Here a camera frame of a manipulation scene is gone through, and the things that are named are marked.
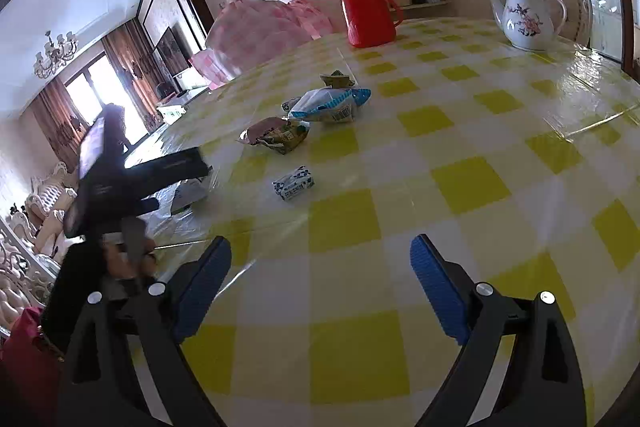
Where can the cream ornate sofa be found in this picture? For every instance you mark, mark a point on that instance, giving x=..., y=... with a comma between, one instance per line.
x=45, y=197

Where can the chandelier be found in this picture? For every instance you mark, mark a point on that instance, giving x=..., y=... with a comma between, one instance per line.
x=55, y=54

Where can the pink snack packet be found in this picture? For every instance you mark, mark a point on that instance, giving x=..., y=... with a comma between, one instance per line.
x=257, y=132

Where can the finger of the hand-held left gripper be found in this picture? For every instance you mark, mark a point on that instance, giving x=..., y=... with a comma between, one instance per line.
x=175, y=167

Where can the pink checked cloth cover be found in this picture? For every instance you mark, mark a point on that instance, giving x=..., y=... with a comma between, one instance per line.
x=260, y=27

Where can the blue and white candy packet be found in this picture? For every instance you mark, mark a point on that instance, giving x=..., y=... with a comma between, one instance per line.
x=294, y=183

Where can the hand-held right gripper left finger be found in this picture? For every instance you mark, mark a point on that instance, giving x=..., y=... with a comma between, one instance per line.
x=205, y=287

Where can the green patterned snack packet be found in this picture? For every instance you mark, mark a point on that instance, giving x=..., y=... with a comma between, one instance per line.
x=339, y=80

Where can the white low cabinet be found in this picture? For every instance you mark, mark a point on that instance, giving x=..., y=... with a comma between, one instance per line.
x=175, y=107

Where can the brown curtain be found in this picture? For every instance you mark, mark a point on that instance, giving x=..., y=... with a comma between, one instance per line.
x=50, y=122
x=130, y=67

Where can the person's left hand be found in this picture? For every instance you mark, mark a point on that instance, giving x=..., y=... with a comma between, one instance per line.
x=120, y=264

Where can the red thermos jug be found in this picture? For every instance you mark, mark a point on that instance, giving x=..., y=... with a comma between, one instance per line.
x=367, y=17

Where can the brown snack packet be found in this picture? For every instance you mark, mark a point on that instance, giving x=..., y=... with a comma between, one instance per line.
x=290, y=137

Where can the white floral teapot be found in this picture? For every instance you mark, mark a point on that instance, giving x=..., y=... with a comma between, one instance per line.
x=525, y=22

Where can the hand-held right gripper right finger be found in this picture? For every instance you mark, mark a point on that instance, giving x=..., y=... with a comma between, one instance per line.
x=437, y=292

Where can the green and white snack packet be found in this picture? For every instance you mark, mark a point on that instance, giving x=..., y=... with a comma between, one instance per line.
x=192, y=194

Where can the small blue and white candy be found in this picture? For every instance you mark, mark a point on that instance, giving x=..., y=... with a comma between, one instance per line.
x=290, y=105

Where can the television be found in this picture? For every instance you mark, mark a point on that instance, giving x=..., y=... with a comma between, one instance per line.
x=167, y=44

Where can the blue cartoon snack packet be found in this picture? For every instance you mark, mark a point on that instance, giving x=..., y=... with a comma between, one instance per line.
x=325, y=107

